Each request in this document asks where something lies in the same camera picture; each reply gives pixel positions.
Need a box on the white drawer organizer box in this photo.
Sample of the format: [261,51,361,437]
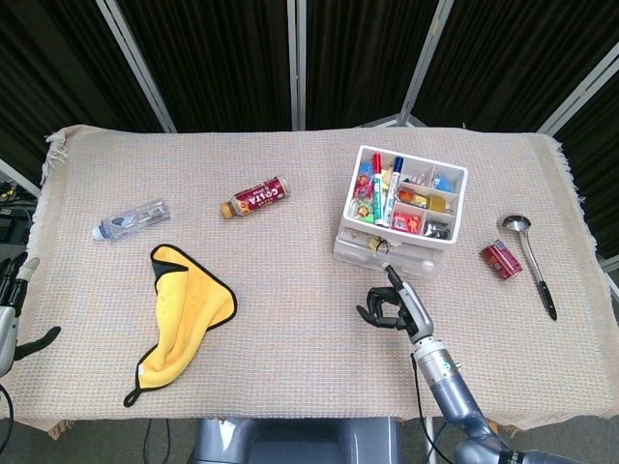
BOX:
[332,144,469,280]

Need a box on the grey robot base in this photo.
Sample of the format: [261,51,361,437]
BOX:
[192,416,402,464]

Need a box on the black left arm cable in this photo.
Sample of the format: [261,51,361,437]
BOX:
[0,384,15,439]

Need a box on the steel ladle black handle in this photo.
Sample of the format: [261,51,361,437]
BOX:
[496,214,558,321]

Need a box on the yellow microfiber cloth black trim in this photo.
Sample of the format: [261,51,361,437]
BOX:
[123,243,239,408]

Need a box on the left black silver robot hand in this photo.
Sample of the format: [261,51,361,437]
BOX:
[0,250,63,377]

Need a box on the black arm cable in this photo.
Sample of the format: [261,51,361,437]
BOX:
[0,384,15,439]
[409,353,458,464]

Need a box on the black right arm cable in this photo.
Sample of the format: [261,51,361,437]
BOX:
[409,353,458,464]

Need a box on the red Costa coffee bottle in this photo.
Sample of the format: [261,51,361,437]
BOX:
[221,175,291,219]

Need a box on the red cap green marker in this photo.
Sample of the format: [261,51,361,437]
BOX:
[370,151,390,227]

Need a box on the metal table leg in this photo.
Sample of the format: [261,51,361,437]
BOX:
[424,418,439,464]

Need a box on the black folding screen metal frame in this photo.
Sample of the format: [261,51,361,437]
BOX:
[0,0,619,204]

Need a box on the black binder clip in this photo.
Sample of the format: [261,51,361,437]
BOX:
[425,219,454,239]

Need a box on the blue cap white marker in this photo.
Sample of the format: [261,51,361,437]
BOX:
[381,156,405,228]

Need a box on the clear plastic drawer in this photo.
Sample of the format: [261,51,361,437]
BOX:
[333,224,444,279]

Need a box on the black equipment rack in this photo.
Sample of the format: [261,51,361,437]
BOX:
[0,178,38,247]

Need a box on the red soda can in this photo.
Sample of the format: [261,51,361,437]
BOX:
[479,239,524,279]

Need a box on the orange keychain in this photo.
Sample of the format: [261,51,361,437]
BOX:
[394,186,429,207]

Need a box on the beige woven tablecloth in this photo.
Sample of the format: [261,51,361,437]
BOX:
[0,124,611,439]

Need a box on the brass padlock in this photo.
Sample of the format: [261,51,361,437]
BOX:
[427,195,458,217]

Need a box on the clear plastic water bottle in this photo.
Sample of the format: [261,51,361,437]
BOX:
[91,198,172,242]

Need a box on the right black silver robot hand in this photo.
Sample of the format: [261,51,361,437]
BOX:
[356,262,435,345]

